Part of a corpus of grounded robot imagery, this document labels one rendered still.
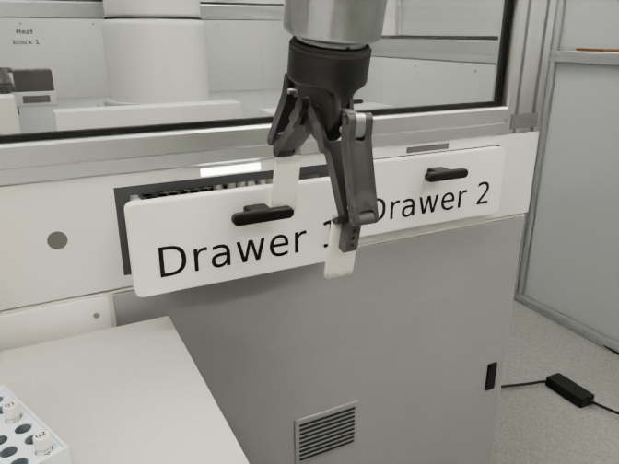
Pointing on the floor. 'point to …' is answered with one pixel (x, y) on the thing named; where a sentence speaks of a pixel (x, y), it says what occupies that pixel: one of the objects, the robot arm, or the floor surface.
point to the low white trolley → (122, 397)
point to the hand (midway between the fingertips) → (309, 232)
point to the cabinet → (338, 347)
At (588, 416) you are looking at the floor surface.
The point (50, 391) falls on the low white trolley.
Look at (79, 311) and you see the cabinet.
